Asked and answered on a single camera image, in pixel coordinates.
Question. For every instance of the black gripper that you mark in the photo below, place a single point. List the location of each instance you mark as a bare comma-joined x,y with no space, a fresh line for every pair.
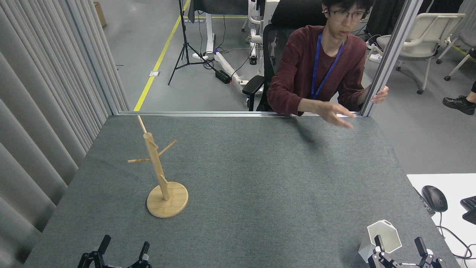
407,265

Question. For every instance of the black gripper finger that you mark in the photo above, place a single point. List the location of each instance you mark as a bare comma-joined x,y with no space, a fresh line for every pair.
93,259
143,263

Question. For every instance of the white hexagonal cup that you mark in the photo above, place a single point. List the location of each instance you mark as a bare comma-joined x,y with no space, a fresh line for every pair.
385,232

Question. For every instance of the wooden cup rack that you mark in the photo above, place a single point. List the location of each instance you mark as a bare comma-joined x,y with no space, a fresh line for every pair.
167,204

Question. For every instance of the person's right hand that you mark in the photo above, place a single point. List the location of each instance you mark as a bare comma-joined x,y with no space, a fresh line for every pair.
338,114

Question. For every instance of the person's left hand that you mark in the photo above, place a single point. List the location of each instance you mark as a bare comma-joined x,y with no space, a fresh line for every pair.
381,96

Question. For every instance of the black slim device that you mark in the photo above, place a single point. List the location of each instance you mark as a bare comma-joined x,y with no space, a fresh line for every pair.
425,204

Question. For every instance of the black computer mouse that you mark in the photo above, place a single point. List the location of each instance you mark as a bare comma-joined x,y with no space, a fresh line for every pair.
434,198

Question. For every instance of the black keyboard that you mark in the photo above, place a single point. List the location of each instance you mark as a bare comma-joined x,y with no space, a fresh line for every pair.
469,210

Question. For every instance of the white side table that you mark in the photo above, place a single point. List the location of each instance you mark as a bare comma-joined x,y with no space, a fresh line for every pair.
459,182

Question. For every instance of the person's black shoe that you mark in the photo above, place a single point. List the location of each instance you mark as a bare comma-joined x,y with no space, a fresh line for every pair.
459,104

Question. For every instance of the grey pleated curtain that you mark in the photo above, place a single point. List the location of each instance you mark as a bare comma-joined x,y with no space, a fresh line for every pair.
37,93

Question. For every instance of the metal floor socket plate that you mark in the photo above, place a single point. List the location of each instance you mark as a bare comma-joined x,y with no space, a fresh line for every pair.
154,73

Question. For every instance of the black power strip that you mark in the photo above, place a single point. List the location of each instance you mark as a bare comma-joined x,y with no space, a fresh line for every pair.
223,76

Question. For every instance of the white power strip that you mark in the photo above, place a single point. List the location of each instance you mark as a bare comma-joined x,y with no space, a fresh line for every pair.
375,57

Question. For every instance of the person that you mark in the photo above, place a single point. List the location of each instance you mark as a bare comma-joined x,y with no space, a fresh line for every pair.
297,67

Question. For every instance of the black tripod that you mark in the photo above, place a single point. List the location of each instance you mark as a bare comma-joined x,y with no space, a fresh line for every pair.
185,44

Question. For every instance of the white office chair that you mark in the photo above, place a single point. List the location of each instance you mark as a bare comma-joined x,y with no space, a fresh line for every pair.
427,33

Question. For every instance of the grey office chair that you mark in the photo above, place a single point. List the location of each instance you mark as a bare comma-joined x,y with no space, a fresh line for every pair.
466,37

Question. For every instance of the cardboard box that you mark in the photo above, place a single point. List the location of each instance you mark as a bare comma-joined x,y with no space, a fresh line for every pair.
99,15

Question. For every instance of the black hanging cloth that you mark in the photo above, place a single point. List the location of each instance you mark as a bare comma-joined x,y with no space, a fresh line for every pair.
383,15

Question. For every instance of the white wheeled stand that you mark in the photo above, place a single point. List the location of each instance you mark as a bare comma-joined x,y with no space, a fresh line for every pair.
254,37

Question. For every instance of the black office chair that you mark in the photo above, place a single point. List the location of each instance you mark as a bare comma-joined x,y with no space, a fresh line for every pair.
273,41

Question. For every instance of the black desk top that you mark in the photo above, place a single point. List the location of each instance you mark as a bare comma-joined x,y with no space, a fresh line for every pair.
219,5

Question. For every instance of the white desk frame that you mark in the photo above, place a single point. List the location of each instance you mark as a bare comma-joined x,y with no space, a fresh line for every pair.
210,37

